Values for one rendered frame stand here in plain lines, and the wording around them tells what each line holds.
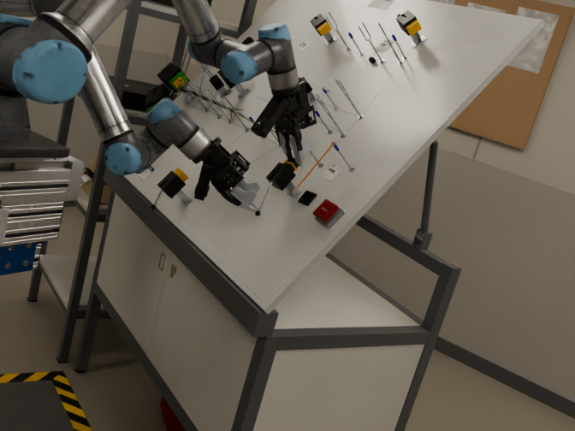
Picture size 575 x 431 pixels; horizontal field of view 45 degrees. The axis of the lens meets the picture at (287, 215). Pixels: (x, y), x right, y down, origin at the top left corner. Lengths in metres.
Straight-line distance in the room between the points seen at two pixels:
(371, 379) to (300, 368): 0.27
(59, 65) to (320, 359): 0.99
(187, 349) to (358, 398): 0.51
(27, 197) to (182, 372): 0.81
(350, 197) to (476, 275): 2.32
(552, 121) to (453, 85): 2.02
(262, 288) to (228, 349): 0.23
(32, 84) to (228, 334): 0.88
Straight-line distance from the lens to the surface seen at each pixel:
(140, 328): 2.36
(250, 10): 2.80
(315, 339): 1.78
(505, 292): 3.95
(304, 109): 1.77
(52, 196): 1.56
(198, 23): 1.68
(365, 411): 2.06
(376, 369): 1.99
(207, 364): 1.95
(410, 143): 1.77
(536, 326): 3.95
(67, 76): 1.30
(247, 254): 1.80
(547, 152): 3.85
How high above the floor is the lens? 1.51
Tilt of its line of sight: 15 degrees down
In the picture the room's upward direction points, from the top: 16 degrees clockwise
